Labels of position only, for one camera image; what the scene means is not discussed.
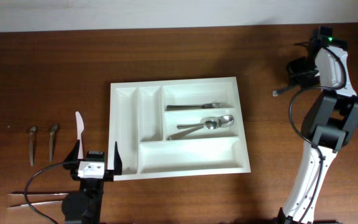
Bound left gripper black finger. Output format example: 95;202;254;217
113;141;122;175
64;139;81;162

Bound steel fork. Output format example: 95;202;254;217
272;85;297;97
166;103;222;111

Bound steel spoon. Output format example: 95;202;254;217
168;118;219;140
177;115;234;129

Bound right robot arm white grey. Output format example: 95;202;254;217
272;26;358;223

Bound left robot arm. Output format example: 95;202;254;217
62;140;122;223

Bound white plastic knife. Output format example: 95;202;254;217
75;111;85;159

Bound small steel teaspoon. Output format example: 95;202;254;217
29;126;37;166
49;124;59;162

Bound small steel teaspoon far left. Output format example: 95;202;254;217
29;126;37;166

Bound steel tongs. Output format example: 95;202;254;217
7;192;68;208

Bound white plastic cutlery tray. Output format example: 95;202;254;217
107;77;250;180

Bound steel spoon in tray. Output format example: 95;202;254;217
168;118;219;140

